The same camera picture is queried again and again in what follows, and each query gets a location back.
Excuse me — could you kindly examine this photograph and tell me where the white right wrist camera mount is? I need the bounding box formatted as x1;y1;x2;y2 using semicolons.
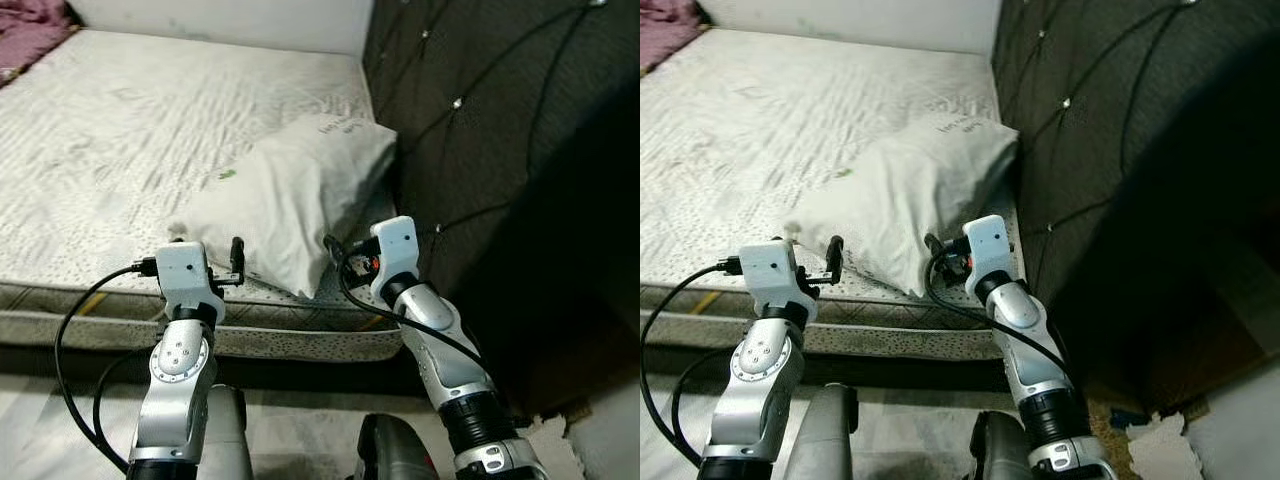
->
962;214;1016;301
368;216;421;301

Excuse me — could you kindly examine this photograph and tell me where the pink cartoon print blanket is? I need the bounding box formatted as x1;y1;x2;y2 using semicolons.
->
0;0;79;86
640;0;713;73

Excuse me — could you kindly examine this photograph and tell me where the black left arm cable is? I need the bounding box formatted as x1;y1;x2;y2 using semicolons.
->
55;258;161;471
640;258;746;469

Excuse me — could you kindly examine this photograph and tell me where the white torn paper scrap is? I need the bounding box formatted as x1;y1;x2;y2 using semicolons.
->
1125;410;1191;480
515;412;571;480

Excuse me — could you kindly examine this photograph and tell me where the white pillow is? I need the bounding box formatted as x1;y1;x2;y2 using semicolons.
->
165;113;399;299
785;113;1021;298

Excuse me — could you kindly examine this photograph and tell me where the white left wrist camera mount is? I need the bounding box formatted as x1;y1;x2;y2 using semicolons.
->
155;241;226;321
738;240;816;323

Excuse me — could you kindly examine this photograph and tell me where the grey left robot leg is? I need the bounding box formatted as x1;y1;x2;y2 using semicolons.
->
200;385;256;480
785;383;861;480

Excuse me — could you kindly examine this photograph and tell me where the black bed frame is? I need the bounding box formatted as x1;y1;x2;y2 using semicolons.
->
640;345;1031;393
0;345;421;396

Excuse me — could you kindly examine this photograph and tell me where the grey right robot leg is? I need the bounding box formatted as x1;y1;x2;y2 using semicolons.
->
355;412;456;480
968;410;1036;480

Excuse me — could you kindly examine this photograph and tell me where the black tufted headboard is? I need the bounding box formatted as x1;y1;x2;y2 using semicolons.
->
990;0;1280;411
360;0;641;421

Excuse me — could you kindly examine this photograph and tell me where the grey patterned mattress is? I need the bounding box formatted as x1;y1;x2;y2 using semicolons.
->
0;28;406;363
640;25;1026;361

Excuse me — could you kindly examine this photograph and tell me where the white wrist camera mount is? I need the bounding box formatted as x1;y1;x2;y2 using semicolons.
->
368;216;421;301
155;241;226;321
962;214;1016;301
738;240;816;323

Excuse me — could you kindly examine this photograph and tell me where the grey robot leg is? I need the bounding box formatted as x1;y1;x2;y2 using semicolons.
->
200;385;256;480
355;412;456;480
785;383;861;480
968;410;1036;480

